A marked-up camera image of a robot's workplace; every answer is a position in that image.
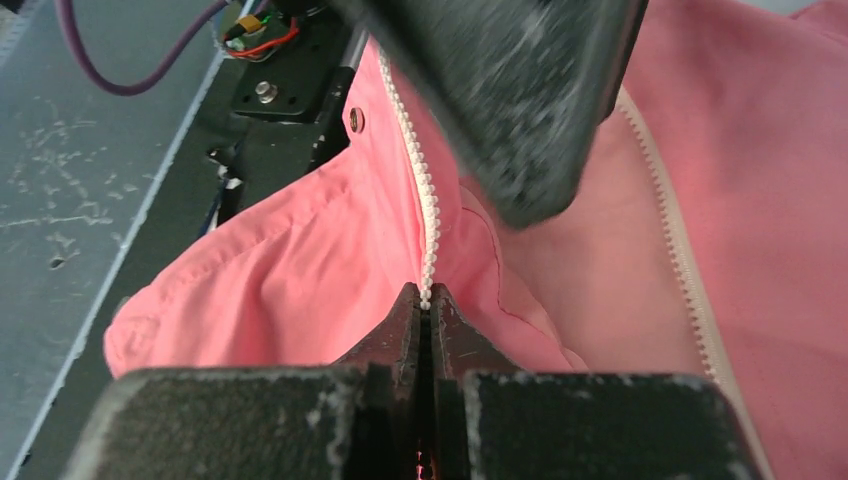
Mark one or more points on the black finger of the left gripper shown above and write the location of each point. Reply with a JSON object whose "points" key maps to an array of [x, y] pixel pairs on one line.
{"points": [[519, 87]]}

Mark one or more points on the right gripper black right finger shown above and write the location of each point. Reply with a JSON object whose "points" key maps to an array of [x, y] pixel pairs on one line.
{"points": [[494, 420]]}

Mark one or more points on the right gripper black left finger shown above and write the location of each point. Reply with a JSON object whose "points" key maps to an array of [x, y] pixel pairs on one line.
{"points": [[351, 419]]}

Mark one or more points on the pink zip-up hooded jacket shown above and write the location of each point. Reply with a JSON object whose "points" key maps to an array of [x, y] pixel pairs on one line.
{"points": [[709, 236]]}

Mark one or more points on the right circuit board with wires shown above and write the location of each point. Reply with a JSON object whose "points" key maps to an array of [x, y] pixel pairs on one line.
{"points": [[258, 36]]}

